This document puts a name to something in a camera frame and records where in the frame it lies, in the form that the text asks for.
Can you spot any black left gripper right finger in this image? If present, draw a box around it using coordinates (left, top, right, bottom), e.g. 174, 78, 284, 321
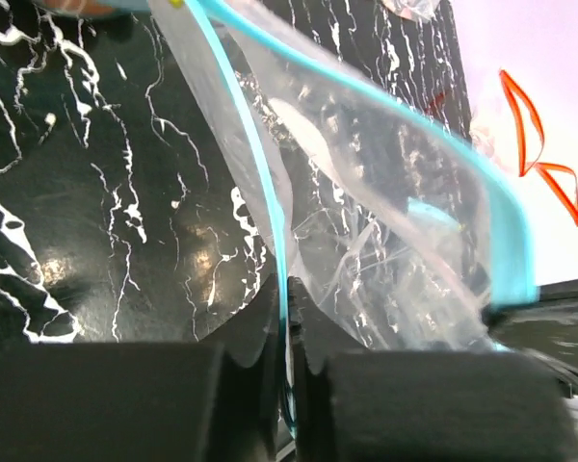
288, 277, 578, 461

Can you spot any blue plastic fruit tray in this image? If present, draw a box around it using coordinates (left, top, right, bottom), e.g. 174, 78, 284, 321
35, 0, 150, 18

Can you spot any clear orange-zip bag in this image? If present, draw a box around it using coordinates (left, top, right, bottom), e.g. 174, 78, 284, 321
470, 68, 578, 227

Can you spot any clear pink-zip bag stack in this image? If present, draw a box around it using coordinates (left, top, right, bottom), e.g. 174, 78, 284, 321
381, 0, 440, 23

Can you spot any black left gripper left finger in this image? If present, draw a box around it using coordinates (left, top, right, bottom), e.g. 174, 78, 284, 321
0, 278, 279, 461

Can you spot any clear blue-zip bag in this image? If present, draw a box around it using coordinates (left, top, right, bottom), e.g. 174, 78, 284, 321
146, 0, 540, 439

